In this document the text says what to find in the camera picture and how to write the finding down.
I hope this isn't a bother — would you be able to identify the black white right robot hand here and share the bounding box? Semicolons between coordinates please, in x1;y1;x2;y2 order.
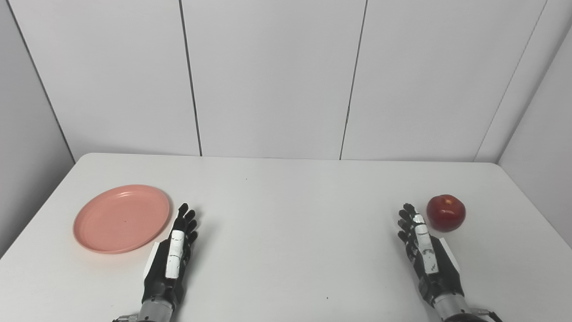
397;203;466;309

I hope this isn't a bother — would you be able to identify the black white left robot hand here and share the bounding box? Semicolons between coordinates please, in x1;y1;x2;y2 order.
142;203;199;310

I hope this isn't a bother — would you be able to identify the red apple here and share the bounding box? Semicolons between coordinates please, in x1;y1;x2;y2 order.
426;194;467;233

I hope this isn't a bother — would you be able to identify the pink round plate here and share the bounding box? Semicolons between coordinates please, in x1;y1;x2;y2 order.
73;184;171;254

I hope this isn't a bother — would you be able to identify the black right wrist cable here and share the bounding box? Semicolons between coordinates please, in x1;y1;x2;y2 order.
471;308;504;322

